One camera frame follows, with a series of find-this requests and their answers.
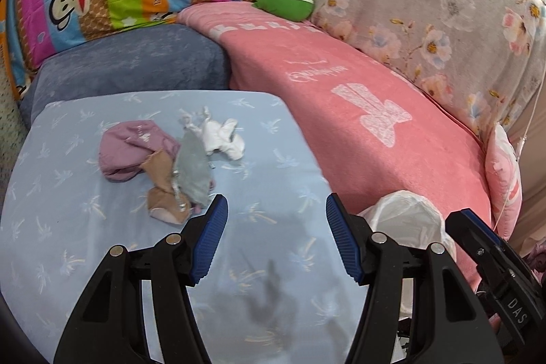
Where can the pink pillow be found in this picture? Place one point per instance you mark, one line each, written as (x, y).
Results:
(503, 176)

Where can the white crumpled cloth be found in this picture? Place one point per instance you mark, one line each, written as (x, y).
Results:
(217, 136)

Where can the mauve cloth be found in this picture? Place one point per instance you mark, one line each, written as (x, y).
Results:
(128, 146)

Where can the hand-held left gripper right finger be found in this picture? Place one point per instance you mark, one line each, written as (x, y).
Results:
(345, 236)

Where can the pink blanket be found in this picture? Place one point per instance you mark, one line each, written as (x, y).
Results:
(320, 91)

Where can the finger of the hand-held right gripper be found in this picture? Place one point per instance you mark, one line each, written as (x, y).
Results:
(469, 227)

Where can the purple cloth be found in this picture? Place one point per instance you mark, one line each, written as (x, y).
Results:
(536, 255)

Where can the blue grey cushion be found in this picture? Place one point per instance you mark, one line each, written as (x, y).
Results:
(128, 61)

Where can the silver metal clip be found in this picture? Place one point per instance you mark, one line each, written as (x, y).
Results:
(176, 187)

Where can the bin with white bag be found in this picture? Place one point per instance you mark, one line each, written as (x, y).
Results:
(405, 214)

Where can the tan cloth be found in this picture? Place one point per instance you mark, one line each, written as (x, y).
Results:
(160, 170)

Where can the grey cloth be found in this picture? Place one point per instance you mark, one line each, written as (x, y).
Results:
(194, 168)

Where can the light blue palm print tablecloth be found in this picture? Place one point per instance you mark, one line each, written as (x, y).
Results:
(85, 240)

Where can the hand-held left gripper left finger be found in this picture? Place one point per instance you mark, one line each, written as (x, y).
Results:
(209, 236)

